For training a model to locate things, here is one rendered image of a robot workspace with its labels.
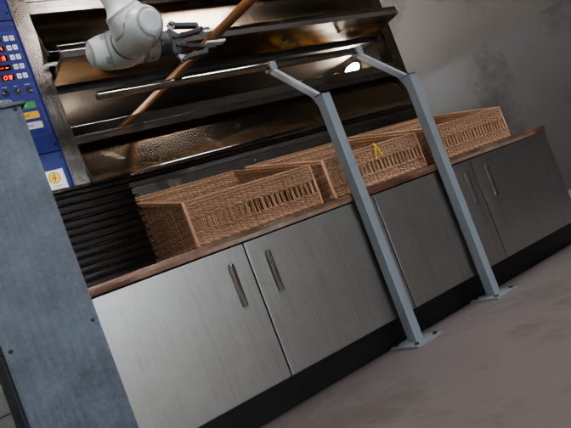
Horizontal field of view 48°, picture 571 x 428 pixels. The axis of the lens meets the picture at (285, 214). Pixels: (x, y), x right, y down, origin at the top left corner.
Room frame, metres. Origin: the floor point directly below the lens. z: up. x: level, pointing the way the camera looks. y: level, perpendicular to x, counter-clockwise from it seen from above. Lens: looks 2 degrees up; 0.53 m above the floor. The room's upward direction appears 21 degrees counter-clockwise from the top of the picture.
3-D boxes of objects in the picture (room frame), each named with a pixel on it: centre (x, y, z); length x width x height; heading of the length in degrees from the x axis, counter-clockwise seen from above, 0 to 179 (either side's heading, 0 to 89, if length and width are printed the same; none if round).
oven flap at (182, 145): (2.91, -0.10, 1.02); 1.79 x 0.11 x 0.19; 126
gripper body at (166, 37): (1.94, 0.15, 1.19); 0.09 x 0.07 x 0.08; 125
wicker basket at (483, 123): (3.07, -0.76, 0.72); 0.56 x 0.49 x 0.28; 127
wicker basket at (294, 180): (2.36, 0.21, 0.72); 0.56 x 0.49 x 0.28; 127
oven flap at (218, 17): (2.91, -0.10, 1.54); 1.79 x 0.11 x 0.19; 126
